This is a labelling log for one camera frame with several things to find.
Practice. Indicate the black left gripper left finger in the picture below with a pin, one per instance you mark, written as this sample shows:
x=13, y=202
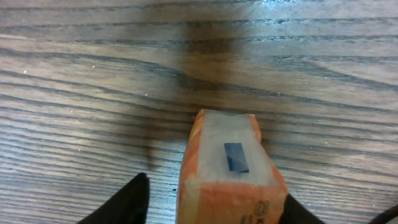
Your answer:
x=128, y=206

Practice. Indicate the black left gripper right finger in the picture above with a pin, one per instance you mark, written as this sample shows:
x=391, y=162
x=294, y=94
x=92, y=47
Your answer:
x=296, y=213

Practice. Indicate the orange tissue pack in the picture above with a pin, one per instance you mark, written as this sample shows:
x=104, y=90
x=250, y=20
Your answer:
x=226, y=175

